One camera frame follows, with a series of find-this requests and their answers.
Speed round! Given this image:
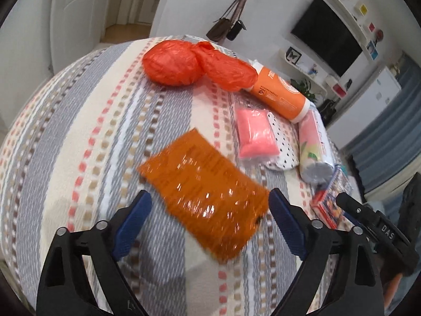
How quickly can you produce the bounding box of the pink print paper tube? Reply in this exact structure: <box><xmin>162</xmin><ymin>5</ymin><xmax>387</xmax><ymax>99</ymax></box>
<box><xmin>298</xmin><ymin>108</ymin><xmax>334</xmax><ymax>185</ymax></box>

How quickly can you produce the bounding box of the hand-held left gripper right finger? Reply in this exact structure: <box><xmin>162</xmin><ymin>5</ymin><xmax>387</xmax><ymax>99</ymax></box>
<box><xmin>268</xmin><ymin>187</ymin><xmax>385</xmax><ymax>316</ymax></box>

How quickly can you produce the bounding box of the orange white cylindrical bottle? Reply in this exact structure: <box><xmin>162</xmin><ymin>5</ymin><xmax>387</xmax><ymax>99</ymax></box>
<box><xmin>243</xmin><ymin>61</ymin><xmax>311</xmax><ymax>124</ymax></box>

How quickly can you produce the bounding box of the striped woven tablecloth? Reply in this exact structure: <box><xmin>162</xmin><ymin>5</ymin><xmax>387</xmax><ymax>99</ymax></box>
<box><xmin>0</xmin><ymin>34</ymin><xmax>365</xmax><ymax>316</ymax></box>

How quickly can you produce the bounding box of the black television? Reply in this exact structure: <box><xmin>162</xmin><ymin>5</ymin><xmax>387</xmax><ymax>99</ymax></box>
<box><xmin>290</xmin><ymin>0</ymin><xmax>363</xmax><ymax>78</ymax></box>

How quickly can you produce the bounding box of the white polka dot pouch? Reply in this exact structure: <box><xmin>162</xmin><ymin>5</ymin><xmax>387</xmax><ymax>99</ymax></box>
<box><xmin>263</xmin><ymin>110</ymin><xmax>301</xmax><ymax>171</ymax></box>

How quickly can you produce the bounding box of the small blue box shelf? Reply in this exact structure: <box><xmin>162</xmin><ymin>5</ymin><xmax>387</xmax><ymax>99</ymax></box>
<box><xmin>366</xmin><ymin>39</ymin><xmax>379</xmax><ymax>60</ymax></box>

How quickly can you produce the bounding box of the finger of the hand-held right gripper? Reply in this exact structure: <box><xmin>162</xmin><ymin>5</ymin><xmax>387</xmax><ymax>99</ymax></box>
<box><xmin>335</xmin><ymin>192</ymin><xmax>375</xmax><ymax>226</ymax></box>

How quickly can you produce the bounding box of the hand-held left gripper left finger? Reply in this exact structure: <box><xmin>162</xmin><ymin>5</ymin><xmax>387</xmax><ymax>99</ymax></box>
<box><xmin>37</xmin><ymin>190</ymin><xmax>152</xmax><ymax>316</ymax></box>

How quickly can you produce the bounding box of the pink packet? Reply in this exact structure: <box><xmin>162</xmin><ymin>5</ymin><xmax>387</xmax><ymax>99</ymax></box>
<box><xmin>235</xmin><ymin>105</ymin><xmax>280</xmax><ymax>162</ymax></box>

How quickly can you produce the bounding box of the orange plastic bag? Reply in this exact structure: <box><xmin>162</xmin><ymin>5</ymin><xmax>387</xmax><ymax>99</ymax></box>
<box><xmin>142</xmin><ymin>39</ymin><xmax>259</xmax><ymax>92</ymax></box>

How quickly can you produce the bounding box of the white door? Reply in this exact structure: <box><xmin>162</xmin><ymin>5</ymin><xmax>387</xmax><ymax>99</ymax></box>
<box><xmin>49</xmin><ymin>0</ymin><xmax>103</xmax><ymax>73</ymax></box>

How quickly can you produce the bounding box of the colourful printed packet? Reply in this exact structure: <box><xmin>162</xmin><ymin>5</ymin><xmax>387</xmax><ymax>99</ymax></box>
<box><xmin>311</xmin><ymin>165</ymin><xmax>354</xmax><ymax>229</ymax></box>

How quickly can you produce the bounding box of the orange snack packet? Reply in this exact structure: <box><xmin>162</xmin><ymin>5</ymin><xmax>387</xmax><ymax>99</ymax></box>
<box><xmin>136</xmin><ymin>128</ymin><xmax>271</xmax><ymax>264</ymax></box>

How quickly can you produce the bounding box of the brown shoulder bag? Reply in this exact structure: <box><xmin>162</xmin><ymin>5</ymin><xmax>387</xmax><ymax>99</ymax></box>
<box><xmin>207</xmin><ymin>0</ymin><xmax>242</xmax><ymax>42</ymax></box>

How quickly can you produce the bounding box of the blue curtain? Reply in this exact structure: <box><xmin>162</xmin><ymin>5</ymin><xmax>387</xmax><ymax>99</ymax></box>
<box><xmin>342</xmin><ymin>53</ymin><xmax>421</xmax><ymax>201</ymax></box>

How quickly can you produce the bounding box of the black shoulder bag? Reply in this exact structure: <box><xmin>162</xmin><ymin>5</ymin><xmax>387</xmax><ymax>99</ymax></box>
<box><xmin>226</xmin><ymin>2</ymin><xmax>247</xmax><ymax>42</ymax></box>

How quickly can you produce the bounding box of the white standing air conditioner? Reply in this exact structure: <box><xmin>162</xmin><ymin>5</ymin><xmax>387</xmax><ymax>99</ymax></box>
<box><xmin>329</xmin><ymin>66</ymin><xmax>402</xmax><ymax>149</ymax></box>

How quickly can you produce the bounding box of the potted green plant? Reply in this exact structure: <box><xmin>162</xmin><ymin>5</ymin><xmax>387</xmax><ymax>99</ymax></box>
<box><xmin>291</xmin><ymin>78</ymin><xmax>318</xmax><ymax>103</ymax></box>

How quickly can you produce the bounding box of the framed butterfly picture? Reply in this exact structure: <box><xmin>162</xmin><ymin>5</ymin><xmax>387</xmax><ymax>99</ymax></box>
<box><xmin>286</xmin><ymin>47</ymin><xmax>303</xmax><ymax>64</ymax></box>

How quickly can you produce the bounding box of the white curved wall shelf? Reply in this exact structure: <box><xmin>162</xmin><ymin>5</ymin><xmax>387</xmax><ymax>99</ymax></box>
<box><xmin>316</xmin><ymin>0</ymin><xmax>369</xmax><ymax>42</ymax></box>
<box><xmin>279</xmin><ymin>48</ymin><xmax>331</xmax><ymax>88</ymax></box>

